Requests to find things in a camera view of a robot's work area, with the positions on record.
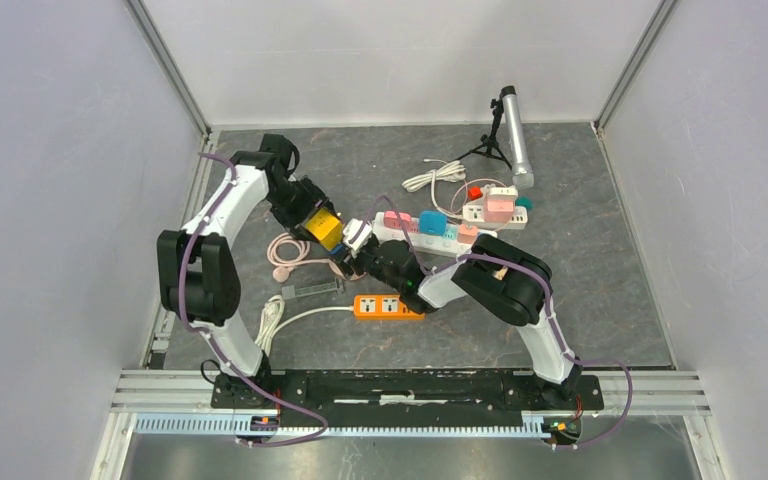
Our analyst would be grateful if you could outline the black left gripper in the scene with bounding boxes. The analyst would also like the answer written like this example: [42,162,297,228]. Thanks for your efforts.
[265,176,338,244]

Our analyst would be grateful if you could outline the yellow cube socket adapter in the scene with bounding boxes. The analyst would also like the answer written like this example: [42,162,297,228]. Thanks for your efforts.
[303,207,343,251]

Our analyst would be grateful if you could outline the pink round power socket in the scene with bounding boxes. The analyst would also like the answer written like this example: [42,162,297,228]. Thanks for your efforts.
[328,254,366,281]

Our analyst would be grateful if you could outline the blue cube socket adapter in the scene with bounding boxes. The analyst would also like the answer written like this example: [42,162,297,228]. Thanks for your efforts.
[328,243,347,258]

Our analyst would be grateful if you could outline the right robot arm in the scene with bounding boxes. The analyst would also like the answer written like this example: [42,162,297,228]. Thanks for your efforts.
[350,234,582,408]

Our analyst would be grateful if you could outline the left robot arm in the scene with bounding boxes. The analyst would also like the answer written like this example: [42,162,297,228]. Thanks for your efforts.
[157,134,340,408]

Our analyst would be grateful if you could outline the pink flat plug adapter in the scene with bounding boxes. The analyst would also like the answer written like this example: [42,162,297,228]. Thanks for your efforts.
[382,210,413,231]

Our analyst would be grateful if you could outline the red small plug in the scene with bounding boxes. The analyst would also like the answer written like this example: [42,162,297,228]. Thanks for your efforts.
[467,187,483,201]

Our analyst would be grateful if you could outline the teal small plug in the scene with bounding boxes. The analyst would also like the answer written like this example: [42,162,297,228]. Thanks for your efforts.
[515,196,534,211]

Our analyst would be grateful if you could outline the orange power strip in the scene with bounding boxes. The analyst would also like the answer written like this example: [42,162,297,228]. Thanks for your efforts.
[352,294,425,321]

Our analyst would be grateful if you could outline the light blue cube adapter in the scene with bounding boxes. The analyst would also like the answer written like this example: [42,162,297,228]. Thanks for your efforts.
[418,210,447,237]

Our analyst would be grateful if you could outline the salmon small cube adapter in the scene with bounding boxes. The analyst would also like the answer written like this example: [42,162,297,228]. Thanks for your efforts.
[457,224,481,245]

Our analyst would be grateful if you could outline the small white power strip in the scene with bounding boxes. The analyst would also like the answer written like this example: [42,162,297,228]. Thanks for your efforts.
[462,201,529,231]

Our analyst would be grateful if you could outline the pink white cube adapter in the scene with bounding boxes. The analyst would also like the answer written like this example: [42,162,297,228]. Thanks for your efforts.
[484,187,518,223]

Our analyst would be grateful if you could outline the silver cylindrical flashlight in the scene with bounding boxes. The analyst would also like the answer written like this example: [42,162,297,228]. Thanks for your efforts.
[500,85,535,190]

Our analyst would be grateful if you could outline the pink coiled socket cable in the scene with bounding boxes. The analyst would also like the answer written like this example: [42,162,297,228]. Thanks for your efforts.
[265,231,336,284]

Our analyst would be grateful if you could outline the grey plastic bracket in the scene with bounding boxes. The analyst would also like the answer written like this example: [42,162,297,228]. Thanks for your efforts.
[280,278,344,301]

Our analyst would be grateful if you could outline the white coiled charging cable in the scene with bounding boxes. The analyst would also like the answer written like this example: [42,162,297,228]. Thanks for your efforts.
[401,157,468,220]

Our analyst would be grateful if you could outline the white orange-strip cable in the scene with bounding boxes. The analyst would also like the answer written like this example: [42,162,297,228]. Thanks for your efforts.
[255,295,355,356]

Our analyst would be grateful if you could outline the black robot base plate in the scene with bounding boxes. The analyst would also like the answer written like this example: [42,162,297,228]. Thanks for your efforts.
[211,368,605,430]

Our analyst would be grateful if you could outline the aluminium slotted rail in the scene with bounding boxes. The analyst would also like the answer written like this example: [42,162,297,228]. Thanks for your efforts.
[134,413,550,440]

